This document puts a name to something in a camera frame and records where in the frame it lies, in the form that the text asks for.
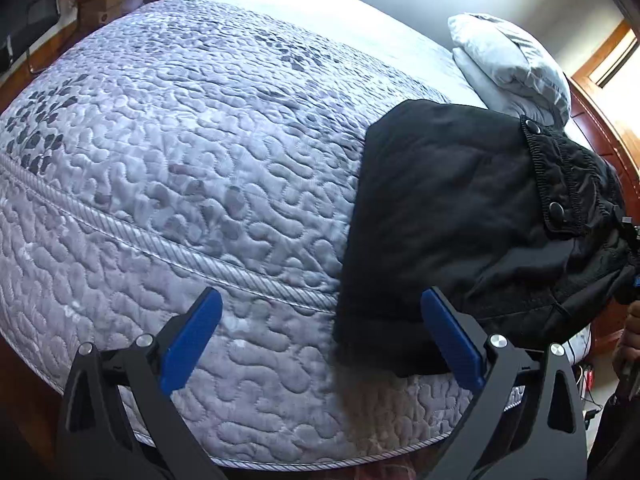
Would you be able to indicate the dark wooden headboard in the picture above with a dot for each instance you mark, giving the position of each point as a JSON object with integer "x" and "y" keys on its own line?
{"x": 604, "y": 140}

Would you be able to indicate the black pants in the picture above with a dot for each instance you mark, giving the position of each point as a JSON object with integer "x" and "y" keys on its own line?
{"x": 511, "y": 220}

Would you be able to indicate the grey folded duvet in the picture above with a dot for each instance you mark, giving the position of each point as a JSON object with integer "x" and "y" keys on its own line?
{"x": 509, "y": 69}

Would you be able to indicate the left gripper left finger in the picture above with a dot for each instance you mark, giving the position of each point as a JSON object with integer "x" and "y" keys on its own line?
{"x": 117, "y": 420}

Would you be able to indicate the person's right hand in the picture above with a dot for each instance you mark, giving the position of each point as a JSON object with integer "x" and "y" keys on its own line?
{"x": 627, "y": 350}

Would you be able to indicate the grey quilted bedspread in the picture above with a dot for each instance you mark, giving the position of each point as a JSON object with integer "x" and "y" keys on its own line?
{"x": 84, "y": 258}

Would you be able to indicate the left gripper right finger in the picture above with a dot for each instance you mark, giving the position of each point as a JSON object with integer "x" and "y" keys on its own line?
{"x": 524, "y": 421}

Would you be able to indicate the cardboard box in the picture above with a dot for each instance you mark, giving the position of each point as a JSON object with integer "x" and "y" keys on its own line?
{"x": 96, "y": 13}

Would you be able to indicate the black chrome chair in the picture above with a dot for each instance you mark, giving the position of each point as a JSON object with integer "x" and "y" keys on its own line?
{"x": 22, "y": 23}

